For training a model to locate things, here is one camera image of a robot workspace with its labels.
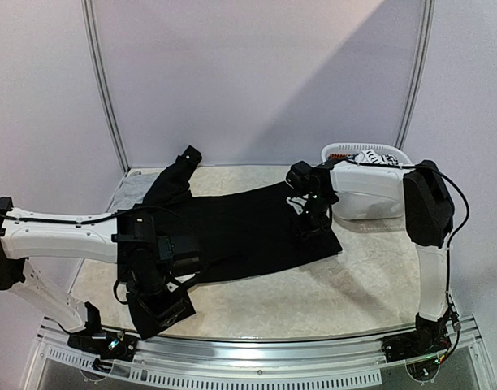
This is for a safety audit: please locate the grey t-shirt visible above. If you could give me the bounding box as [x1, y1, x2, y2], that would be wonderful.
[108, 171, 158, 212]

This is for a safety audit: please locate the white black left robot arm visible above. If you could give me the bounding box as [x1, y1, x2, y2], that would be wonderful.
[0, 197, 201, 353]

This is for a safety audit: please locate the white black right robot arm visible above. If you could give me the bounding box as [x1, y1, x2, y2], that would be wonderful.
[285, 158, 455, 354]

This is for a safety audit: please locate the translucent white laundry basket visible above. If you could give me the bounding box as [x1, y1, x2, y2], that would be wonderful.
[321, 143, 412, 220]

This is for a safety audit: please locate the navy printed garment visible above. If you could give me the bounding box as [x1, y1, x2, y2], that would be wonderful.
[327, 154, 351, 163]

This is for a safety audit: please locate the black white striped garment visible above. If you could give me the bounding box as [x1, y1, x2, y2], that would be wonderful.
[352, 149, 399, 165]

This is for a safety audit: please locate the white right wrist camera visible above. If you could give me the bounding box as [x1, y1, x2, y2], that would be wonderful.
[286, 197, 309, 215]

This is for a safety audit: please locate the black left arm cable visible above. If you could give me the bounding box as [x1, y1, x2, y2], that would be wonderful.
[0, 205, 201, 306]

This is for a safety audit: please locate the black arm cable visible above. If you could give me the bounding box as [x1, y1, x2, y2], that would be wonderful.
[345, 156, 473, 326]
[0, 205, 201, 306]

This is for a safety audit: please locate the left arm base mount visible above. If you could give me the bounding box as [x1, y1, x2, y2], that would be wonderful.
[67, 329, 140, 362]

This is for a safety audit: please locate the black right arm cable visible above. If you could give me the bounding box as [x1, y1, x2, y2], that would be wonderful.
[345, 156, 473, 326]

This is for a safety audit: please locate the aluminium front rail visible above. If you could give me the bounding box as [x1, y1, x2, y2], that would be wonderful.
[24, 316, 497, 389]

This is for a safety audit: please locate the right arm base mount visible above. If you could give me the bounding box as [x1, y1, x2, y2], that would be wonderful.
[381, 326, 456, 364]

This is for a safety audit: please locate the aluminium right corner post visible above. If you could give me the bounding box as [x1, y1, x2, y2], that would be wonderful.
[395, 0, 434, 149]

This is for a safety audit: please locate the aluminium corner post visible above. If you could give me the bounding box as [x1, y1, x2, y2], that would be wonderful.
[81, 0, 131, 175]
[395, 0, 434, 149]

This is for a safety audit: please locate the aluminium left corner post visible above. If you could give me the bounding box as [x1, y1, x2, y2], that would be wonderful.
[81, 0, 131, 175]

